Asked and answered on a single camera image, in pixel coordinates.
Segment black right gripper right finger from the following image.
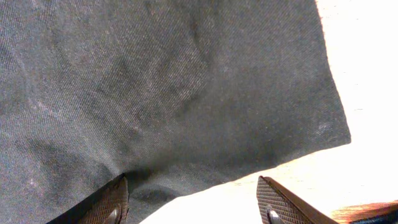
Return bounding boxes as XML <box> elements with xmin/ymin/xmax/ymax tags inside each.
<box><xmin>256</xmin><ymin>176</ymin><xmax>337</xmax><ymax>224</ymax></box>

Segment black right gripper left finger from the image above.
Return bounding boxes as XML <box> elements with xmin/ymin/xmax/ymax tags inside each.
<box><xmin>48</xmin><ymin>174</ymin><xmax>129</xmax><ymax>224</ymax></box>

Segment black shorts garment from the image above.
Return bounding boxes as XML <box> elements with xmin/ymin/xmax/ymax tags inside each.
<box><xmin>1</xmin><ymin>0</ymin><xmax>351</xmax><ymax>223</ymax></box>

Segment dark blue garment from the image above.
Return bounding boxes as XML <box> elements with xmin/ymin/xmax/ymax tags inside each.
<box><xmin>350</xmin><ymin>210</ymin><xmax>398</xmax><ymax>224</ymax></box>

